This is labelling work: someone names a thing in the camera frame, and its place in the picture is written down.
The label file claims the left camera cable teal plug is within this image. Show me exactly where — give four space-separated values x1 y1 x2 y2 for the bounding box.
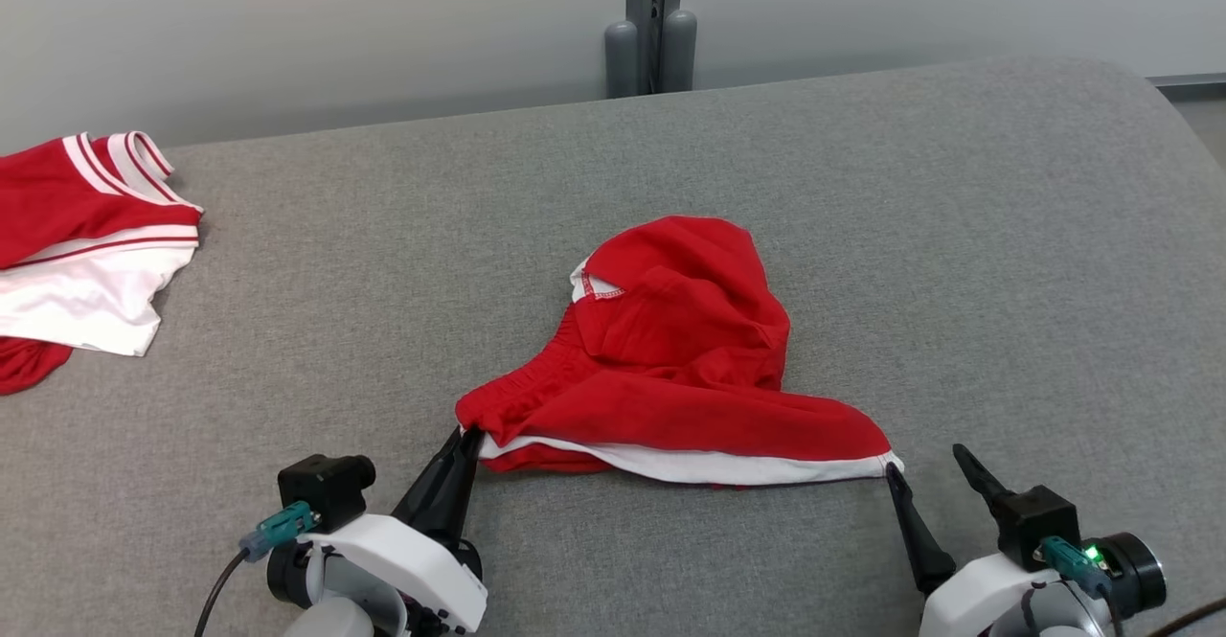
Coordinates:
194 501 322 637

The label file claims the red shorts white trim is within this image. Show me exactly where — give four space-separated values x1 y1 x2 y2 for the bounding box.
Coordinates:
455 216 903 487

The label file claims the red basketball jersey number 23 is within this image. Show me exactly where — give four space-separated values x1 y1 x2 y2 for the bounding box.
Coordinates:
0 129 204 397

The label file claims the camera cable teal plug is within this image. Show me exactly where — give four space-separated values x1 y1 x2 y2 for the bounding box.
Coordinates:
194 501 322 637
1034 536 1226 637

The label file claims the right camera cable teal plug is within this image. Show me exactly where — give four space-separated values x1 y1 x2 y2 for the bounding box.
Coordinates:
1034 536 1226 637

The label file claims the grey metal partition post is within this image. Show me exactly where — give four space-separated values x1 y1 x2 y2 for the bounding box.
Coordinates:
625 0 686 97

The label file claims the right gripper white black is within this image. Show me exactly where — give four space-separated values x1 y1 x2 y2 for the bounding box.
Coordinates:
886 444 1055 637

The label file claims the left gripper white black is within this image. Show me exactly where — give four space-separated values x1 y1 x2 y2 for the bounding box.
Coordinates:
297 428 489 636

